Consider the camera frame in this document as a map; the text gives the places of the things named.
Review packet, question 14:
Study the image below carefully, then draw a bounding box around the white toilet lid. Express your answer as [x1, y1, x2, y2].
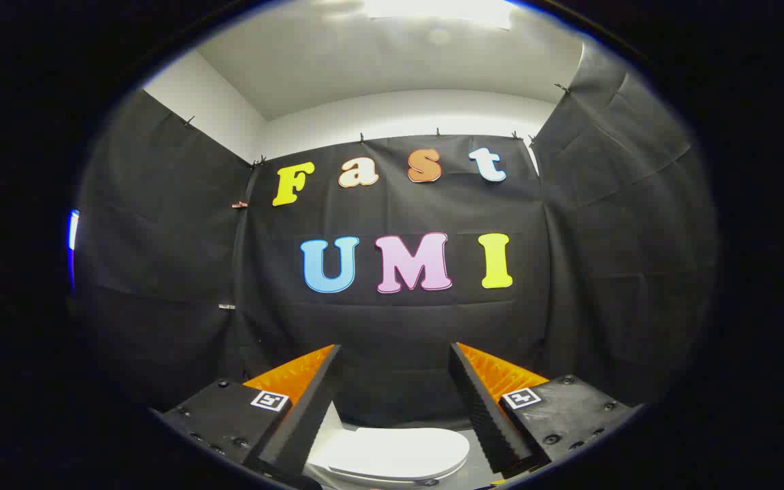
[324, 427, 471, 481]

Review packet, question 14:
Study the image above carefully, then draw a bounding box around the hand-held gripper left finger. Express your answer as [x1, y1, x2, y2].
[161, 344, 343, 490]

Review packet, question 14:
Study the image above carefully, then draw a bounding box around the black backdrop cloth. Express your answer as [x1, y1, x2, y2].
[71, 51, 717, 431]

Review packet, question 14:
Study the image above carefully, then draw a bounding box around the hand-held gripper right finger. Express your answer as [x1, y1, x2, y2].
[449, 342, 639, 480]

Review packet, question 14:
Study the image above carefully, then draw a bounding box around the white toilet with tank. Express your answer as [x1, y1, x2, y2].
[307, 402, 471, 489]

